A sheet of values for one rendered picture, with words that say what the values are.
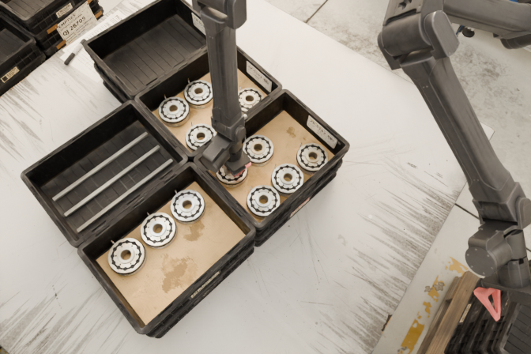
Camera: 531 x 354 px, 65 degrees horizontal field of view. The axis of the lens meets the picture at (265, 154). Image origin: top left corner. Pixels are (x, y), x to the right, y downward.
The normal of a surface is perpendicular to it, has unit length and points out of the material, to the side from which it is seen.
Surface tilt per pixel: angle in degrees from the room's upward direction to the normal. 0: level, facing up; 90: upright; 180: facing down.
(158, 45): 0
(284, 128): 0
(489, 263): 72
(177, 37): 0
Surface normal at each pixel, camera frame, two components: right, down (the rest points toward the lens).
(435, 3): 0.53, -0.02
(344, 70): 0.04, -0.45
